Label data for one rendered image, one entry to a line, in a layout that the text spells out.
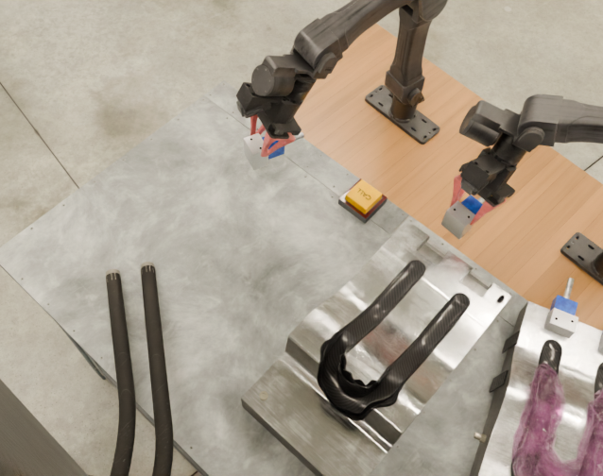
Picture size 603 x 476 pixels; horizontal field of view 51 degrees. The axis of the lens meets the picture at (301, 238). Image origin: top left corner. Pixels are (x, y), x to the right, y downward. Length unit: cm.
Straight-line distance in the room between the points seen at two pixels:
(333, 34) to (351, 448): 75
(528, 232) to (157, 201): 85
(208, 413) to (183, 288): 27
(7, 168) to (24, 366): 82
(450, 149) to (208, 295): 69
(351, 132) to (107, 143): 131
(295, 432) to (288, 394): 7
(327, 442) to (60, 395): 121
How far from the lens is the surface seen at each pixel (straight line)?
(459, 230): 131
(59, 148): 269
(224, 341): 130
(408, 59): 144
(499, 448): 123
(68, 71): 296
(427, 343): 125
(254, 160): 135
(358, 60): 175
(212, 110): 162
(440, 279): 129
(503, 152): 123
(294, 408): 119
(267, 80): 119
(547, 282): 147
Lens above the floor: 201
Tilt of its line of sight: 60 degrees down
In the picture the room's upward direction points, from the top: 4 degrees clockwise
